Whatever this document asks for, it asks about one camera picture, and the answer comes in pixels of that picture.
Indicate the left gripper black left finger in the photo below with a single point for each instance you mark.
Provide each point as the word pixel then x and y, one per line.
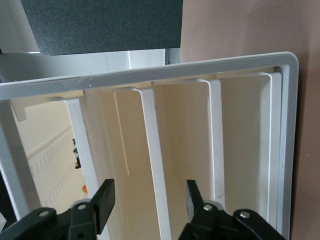
pixel 105 205

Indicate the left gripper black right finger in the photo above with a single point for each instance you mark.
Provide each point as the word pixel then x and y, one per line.
pixel 197 212

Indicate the black felt panel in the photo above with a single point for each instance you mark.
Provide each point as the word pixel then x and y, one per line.
pixel 100 25

